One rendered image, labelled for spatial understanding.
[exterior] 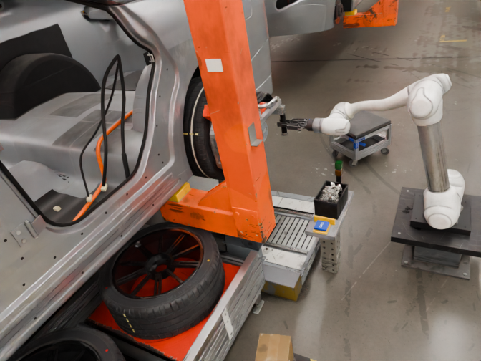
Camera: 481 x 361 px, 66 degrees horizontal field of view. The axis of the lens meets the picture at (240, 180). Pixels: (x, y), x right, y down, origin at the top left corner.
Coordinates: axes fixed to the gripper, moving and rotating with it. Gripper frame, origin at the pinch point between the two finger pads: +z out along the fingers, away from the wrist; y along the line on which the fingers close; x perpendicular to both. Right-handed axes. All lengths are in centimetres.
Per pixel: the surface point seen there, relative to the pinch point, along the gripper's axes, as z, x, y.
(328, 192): -37, -26, -31
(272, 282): -12, -71, -69
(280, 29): 91, 3, 220
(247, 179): -13, 10, -76
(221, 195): 6, -4, -74
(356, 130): -25, -49, 88
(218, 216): 9, -18, -76
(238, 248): 16, -62, -56
